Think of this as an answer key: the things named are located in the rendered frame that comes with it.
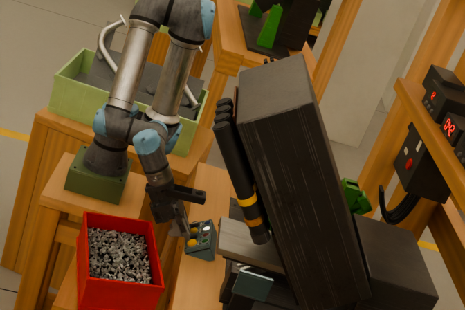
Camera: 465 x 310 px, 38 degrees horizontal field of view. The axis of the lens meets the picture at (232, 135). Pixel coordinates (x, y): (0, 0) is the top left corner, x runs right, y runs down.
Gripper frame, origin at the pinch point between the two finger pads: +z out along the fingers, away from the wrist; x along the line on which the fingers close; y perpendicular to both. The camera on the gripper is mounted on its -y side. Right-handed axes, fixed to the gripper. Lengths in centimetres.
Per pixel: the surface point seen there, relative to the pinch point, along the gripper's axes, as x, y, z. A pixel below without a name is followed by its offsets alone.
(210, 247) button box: 1.2, -5.3, 4.6
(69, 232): -16.3, 42.3, -2.6
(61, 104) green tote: -85, 55, -26
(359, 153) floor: -355, -68, 164
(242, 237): 21.6, -19.3, -8.4
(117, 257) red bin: 11.3, 18.9, -5.4
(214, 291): 15.8, -5.7, 10.2
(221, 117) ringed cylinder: 37, -26, -48
